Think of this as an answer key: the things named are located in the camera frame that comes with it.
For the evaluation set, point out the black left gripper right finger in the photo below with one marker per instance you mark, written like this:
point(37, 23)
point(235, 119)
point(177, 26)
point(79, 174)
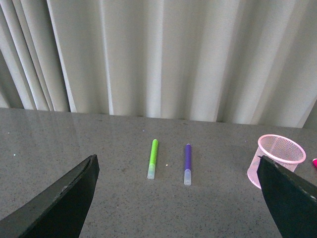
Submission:
point(291, 200)

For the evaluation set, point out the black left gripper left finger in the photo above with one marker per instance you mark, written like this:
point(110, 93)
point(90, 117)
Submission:
point(60, 210)

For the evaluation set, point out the pink marker pen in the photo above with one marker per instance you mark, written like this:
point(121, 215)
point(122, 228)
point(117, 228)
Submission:
point(314, 161)

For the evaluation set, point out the purple marker pen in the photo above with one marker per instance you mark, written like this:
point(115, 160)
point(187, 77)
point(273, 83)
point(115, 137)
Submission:
point(188, 165)

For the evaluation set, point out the pink mesh cup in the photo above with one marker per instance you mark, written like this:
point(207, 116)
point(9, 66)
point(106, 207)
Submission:
point(283, 150)

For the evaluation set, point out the green marker pen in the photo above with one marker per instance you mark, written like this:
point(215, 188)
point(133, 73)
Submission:
point(153, 159)

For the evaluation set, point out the white pleated curtain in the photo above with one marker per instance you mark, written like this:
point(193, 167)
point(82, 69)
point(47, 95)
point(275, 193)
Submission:
point(236, 61)

